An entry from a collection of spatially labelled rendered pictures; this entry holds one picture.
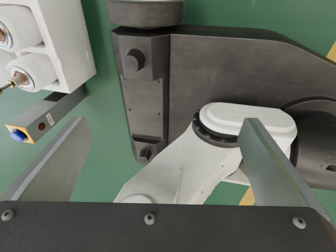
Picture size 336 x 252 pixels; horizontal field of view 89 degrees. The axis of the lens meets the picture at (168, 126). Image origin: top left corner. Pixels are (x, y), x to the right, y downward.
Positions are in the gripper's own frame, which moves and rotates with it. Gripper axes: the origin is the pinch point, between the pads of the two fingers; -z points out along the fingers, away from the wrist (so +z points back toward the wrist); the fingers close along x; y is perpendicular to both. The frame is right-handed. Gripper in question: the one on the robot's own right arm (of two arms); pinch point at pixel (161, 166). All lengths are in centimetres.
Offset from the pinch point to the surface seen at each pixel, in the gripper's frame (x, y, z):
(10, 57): 49, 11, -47
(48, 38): 34, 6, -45
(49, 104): 45, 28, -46
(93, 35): 29, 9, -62
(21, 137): 47, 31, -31
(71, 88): 34, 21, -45
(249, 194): -48, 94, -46
